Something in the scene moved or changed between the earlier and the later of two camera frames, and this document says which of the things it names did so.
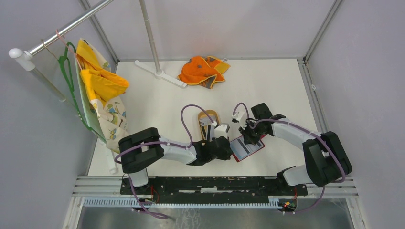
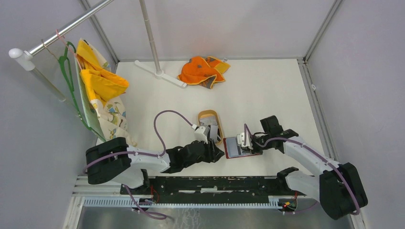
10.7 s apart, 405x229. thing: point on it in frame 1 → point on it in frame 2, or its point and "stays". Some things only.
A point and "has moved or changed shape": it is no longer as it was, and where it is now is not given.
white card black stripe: x=241 y=149 stays
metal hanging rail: x=25 y=57 stays
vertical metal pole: x=153 y=50 stays
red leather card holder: x=240 y=150 has moved or changed shape
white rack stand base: x=160 y=74 stays
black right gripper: x=244 y=131 → x=255 y=150
